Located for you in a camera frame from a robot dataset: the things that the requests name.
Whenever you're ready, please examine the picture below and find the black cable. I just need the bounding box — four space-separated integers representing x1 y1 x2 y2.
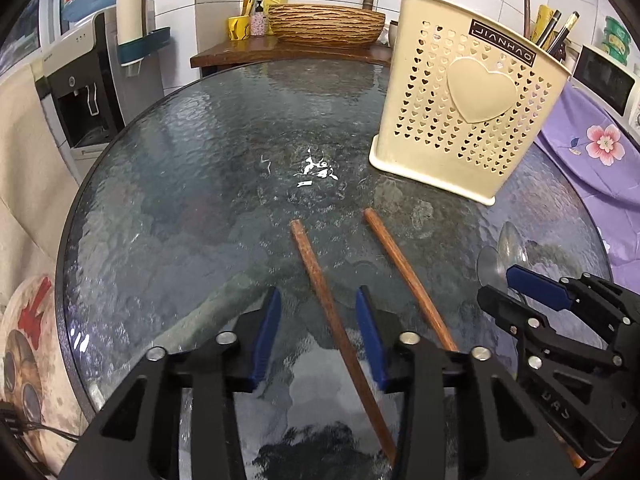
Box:
0 406 82 443

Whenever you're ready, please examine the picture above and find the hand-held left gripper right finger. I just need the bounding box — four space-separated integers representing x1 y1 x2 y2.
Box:
355 285 581 480

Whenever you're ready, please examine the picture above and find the grey water dispenser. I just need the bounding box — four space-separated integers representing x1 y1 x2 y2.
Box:
42 9 167 162

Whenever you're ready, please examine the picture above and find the cream perforated utensil holder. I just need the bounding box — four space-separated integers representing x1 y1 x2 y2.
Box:
368 0 572 207

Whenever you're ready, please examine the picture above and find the white microwave oven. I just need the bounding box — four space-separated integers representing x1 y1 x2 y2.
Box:
570 43 640 133

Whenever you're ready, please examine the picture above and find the printed round cushion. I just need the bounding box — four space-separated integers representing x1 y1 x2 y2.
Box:
0 274 97 463

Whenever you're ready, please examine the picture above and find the purple floral cloth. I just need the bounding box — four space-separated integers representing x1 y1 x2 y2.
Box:
531 84 640 292

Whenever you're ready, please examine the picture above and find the woven wooden basin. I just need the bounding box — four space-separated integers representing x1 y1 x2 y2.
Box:
267 3 387 51

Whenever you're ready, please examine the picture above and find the metal spoon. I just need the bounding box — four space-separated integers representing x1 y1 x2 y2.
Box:
477 246 510 295
498 220 531 306

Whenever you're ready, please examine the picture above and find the yellow cup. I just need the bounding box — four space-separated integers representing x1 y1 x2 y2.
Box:
228 15 251 42

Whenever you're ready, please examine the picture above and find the wooden counter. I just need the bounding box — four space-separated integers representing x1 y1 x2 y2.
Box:
189 39 394 80

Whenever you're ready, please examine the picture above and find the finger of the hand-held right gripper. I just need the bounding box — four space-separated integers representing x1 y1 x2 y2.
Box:
476 284 627 375
505 265 640 342

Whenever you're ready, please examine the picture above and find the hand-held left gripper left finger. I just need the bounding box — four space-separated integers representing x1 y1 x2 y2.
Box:
59 286 283 480

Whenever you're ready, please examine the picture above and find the dark thin chopstick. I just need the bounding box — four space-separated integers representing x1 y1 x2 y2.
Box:
546 10 564 50
554 11 581 55

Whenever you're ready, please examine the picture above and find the beige cloth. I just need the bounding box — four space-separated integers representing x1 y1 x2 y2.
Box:
0 62 83 306

